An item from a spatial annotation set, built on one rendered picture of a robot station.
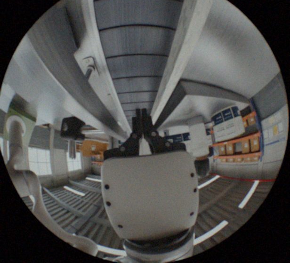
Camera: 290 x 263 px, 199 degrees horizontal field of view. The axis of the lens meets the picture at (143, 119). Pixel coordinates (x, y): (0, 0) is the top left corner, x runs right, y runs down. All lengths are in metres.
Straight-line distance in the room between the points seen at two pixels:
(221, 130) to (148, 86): 0.41
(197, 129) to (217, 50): 0.32
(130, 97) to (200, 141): 0.34
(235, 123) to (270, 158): 4.39
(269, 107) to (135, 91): 4.41
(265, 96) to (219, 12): 4.28
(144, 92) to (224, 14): 0.24
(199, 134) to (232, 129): 0.18
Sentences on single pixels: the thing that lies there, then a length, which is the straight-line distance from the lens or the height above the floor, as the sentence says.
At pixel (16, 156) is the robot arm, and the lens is 0.58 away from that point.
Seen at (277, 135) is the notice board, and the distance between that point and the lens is 4.40.
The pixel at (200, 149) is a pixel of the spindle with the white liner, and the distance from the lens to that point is 0.41.
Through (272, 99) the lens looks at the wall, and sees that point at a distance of 4.42.
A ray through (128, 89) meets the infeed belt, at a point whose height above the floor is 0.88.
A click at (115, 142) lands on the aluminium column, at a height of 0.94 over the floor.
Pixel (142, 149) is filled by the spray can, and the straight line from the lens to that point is 0.26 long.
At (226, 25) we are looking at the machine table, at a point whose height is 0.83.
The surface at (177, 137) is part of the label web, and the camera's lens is 0.59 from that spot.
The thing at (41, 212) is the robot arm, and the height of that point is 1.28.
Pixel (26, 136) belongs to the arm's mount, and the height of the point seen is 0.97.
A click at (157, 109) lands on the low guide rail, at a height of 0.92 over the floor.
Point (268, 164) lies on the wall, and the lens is 4.88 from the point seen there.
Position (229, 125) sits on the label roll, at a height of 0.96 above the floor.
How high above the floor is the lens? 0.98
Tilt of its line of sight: 19 degrees down
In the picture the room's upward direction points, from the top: 174 degrees clockwise
